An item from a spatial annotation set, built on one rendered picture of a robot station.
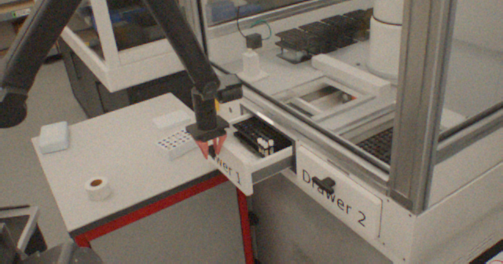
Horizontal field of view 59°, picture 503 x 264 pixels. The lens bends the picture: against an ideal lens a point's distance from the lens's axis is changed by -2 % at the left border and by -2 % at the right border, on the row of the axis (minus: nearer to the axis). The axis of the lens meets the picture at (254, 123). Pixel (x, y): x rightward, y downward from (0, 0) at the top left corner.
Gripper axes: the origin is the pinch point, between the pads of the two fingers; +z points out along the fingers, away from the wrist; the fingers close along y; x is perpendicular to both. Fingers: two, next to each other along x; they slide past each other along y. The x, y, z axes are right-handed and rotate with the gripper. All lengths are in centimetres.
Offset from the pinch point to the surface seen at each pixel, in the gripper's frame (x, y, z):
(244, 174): -11.3, 3.4, 1.6
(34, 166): 189, -43, 93
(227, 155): -3.0, 3.3, 0.2
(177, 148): 26.3, -0.2, 11.7
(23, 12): 377, -7, 38
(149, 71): 82, 13, 7
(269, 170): -10.4, 11.9, 5.1
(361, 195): -38.8, 17.8, -1.9
